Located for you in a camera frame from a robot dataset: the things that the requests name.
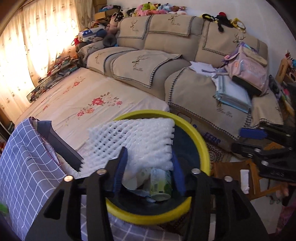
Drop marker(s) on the wooden stool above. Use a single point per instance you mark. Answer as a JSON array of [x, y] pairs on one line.
[[233, 169]]

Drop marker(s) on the pink school backpack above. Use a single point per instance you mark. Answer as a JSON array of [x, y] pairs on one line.
[[248, 69]]

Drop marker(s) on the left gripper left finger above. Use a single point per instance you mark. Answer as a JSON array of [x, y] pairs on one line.
[[60, 216]]

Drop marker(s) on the yellow rimmed trash bin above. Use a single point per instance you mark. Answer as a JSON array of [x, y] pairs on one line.
[[190, 149]]

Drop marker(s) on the cream window curtains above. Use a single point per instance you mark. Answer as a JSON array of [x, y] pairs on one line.
[[35, 36]]

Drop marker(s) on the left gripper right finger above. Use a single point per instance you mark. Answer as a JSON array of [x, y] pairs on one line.
[[236, 218]]

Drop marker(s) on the books and papers stack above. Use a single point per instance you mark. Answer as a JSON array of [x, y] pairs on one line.
[[227, 91]]

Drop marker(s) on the beige sofa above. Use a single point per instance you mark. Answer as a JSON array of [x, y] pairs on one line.
[[155, 53]]

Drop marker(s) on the green label plastic jar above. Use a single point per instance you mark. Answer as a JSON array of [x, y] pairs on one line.
[[160, 185]]

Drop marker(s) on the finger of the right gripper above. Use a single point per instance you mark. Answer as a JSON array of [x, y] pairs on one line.
[[257, 152], [262, 133]]

